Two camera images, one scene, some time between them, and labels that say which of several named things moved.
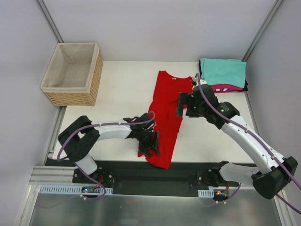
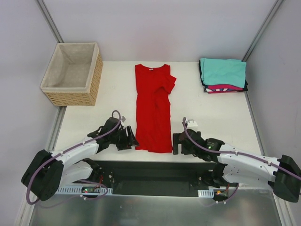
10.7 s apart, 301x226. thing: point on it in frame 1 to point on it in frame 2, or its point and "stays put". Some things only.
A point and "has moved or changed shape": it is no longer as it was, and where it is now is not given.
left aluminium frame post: (50, 22) stays put
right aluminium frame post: (272, 14) stays put
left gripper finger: (156, 141) to (130, 133)
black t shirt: (245, 89) stays put
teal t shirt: (219, 71) stays put
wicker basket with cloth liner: (72, 76) stays put
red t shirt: (167, 123) has moved or changed shape
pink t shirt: (225, 88) stays put
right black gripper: (182, 103) to (182, 143)
